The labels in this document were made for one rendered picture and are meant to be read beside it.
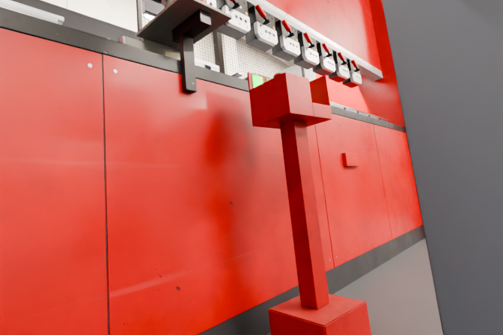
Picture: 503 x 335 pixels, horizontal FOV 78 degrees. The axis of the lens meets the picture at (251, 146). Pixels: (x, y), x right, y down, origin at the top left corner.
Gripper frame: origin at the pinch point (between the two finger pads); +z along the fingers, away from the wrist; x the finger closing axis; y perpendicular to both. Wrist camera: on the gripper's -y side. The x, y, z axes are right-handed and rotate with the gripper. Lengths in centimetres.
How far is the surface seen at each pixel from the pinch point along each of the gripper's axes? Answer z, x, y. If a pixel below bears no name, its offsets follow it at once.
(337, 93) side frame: 10, -216, 57
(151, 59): 12.1, 10.5, -16.4
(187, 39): 4.0, -0.9, -12.1
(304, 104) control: 7, -22, -47
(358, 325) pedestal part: 52, -29, -89
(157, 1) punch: -2.1, -1.1, 14.0
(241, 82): 11.7, -25.3, -15.9
